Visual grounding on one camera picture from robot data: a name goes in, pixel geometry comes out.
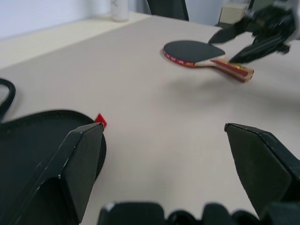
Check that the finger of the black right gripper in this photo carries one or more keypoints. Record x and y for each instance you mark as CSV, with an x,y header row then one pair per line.
x,y
257,50
225,35

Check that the beige cardboard box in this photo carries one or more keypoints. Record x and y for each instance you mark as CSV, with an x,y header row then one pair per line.
x,y
232,15

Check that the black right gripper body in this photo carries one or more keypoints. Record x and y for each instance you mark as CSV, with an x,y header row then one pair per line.
x,y
272,21

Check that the black office chair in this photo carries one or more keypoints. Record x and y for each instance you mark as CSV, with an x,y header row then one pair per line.
x,y
166,8

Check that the white water bottle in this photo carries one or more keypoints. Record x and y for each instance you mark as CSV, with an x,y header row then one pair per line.
x,y
120,9

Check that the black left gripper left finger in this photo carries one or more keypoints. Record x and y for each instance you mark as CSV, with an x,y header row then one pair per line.
x,y
47,178

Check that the black red table tennis paddle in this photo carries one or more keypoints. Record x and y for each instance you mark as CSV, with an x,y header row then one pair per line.
x,y
189,50

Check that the black red-lined paddle case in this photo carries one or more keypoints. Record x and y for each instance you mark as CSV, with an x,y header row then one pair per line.
x,y
35,129

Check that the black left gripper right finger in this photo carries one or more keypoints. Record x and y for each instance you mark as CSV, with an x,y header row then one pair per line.
x,y
260,164

